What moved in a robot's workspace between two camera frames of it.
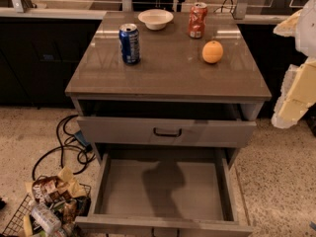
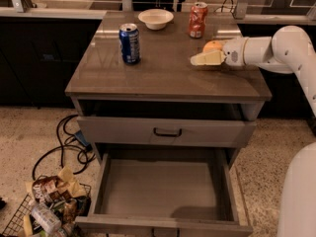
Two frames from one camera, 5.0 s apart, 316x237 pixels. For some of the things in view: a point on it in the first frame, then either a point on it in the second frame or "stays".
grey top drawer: (168, 131) stays
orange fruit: (212, 51) stays
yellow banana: (28, 230) stays
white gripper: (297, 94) -> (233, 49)
